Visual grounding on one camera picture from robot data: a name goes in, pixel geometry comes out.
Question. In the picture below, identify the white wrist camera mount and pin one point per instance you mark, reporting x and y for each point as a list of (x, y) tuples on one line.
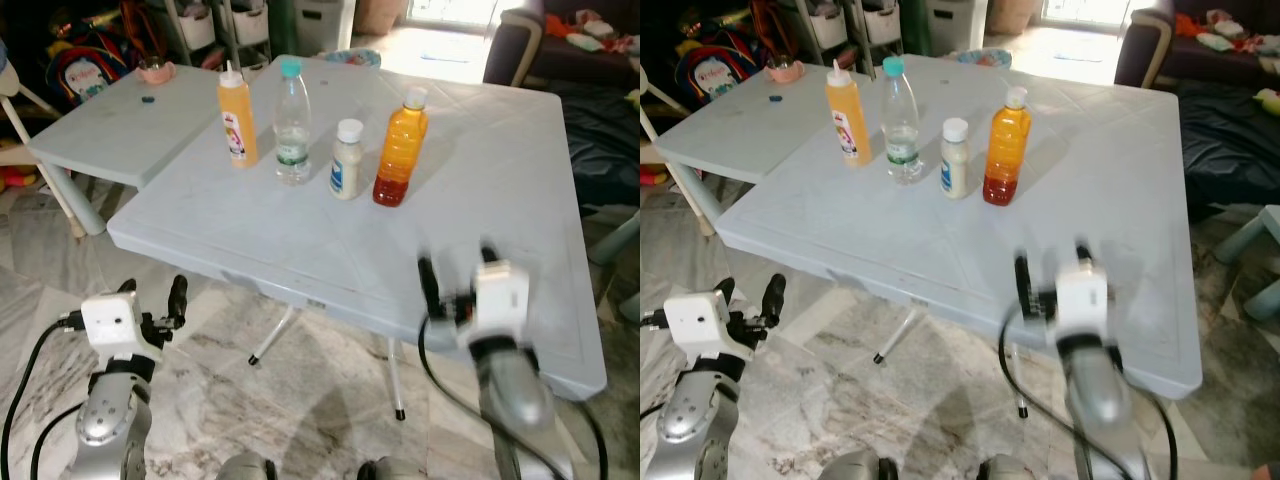
[(1083, 300), (112, 322), (500, 300), (700, 322)]

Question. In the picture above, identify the large grey plastic folding table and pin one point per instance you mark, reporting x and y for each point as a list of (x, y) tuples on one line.
[(900, 245), (330, 245)]

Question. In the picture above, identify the clear water bottle teal cap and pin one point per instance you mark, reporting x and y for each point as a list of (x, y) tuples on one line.
[(902, 130), (292, 130)]

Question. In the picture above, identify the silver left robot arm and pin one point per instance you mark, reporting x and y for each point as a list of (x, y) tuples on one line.
[(700, 420), (105, 420)]

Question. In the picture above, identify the amber oil bottle white cap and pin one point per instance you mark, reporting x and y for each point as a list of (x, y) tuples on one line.
[(1006, 150), (400, 150)]

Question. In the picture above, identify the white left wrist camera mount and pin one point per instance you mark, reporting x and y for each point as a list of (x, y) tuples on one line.
[(700, 322), (112, 322)]

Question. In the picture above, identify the small grey plastic table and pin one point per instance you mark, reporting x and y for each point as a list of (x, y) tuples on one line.
[(730, 130), (110, 135)]

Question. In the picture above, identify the light blue plastic stool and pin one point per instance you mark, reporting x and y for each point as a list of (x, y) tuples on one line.
[(1255, 260), (615, 240)]

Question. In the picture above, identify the grey right robot leg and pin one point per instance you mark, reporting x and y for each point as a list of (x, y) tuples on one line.
[(392, 470), (1010, 469)]

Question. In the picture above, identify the grey left robot leg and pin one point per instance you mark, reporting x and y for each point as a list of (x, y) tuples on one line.
[(245, 468), (858, 467)]

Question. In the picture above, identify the white chair frame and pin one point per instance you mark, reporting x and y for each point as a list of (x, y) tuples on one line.
[(30, 130), (665, 150)]

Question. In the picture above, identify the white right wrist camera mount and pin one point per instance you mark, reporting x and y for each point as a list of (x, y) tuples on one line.
[(500, 300), (1083, 300)]

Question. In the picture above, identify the dark armchair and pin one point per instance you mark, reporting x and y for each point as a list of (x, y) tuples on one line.
[(515, 45), (1145, 45)]

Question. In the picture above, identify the colourful children's backpack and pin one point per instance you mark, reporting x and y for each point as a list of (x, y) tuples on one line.
[(720, 62), (90, 65)]

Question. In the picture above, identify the small white bottle white cap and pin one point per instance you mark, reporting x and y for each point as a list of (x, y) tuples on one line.
[(955, 165), (347, 165)]

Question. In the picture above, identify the white drawer shelf unit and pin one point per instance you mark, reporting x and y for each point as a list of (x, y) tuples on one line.
[(840, 25), (215, 25)]

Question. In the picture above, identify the pink cup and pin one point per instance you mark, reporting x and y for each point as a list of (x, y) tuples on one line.
[(157, 71), (786, 70)]

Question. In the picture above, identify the orange squeeze sauce bottle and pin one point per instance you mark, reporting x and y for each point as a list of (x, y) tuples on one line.
[(848, 115), (238, 115)]

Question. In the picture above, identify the dark blue floor mattress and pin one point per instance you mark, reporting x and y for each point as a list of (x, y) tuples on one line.
[(605, 140), (1230, 140)]

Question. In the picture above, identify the grey robot leg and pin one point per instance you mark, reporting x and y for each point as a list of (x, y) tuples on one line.
[(858, 467), (1010, 469), (245, 468), (392, 470)]

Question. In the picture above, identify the blue patterned plate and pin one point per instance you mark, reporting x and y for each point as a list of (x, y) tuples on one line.
[(352, 57), (983, 57)]

